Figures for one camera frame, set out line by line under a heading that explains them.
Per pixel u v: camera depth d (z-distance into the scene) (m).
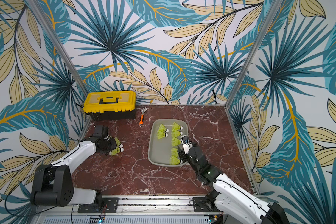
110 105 1.00
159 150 0.94
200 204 0.74
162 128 1.00
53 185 0.41
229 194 0.50
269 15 0.71
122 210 0.73
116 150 0.90
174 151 0.93
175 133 0.97
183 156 0.69
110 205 0.74
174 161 0.85
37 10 0.68
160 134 0.97
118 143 0.94
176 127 1.02
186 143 0.66
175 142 0.93
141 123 1.07
